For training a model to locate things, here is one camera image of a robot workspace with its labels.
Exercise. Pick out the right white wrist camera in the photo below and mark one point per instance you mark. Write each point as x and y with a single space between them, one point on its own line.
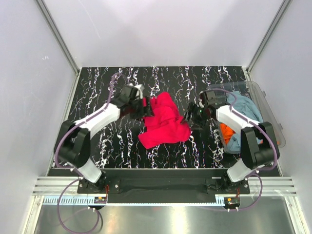
200 103

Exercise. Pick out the grey blue t shirt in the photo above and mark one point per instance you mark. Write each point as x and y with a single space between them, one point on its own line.
246 107

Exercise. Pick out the pink red t shirt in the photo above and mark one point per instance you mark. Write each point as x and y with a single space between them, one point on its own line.
165 126

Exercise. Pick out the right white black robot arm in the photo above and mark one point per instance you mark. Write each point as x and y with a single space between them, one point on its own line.
249 164

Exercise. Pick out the aluminium rail crossbar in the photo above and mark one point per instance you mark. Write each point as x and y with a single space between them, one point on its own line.
268 186

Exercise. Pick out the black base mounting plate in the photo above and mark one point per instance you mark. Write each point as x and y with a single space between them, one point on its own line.
134 196

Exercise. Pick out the left orange connector block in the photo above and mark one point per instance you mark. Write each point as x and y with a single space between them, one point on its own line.
100 200

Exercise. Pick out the aluminium frame post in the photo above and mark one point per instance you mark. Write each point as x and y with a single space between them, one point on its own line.
269 33
57 35

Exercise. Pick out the right aluminium frame post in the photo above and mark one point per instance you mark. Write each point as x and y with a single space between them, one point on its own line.
269 33

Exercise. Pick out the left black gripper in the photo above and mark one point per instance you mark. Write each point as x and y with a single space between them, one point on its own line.
146 111

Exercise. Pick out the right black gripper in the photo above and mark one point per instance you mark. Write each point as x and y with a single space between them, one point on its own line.
198 125

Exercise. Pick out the right orange connector block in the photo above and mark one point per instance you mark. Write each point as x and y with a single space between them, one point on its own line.
233 200

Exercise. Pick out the clear plastic bin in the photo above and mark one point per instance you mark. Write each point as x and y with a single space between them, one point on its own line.
251 90

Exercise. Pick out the left aluminium frame post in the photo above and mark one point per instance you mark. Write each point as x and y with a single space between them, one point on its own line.
57 35

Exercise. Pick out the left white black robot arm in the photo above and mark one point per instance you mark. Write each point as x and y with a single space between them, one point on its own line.
73 144

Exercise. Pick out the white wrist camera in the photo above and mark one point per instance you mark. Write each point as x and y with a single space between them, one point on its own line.
200 103
136 91

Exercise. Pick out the orange connector block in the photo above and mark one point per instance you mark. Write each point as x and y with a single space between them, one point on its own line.
233 200
100 200

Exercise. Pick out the orange t shirt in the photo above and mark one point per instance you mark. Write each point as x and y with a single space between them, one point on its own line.
249 137

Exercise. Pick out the black marble pattern mat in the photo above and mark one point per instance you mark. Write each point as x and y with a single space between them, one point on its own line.
117 145

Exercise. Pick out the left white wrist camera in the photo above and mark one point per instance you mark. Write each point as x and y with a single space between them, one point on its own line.
136 91

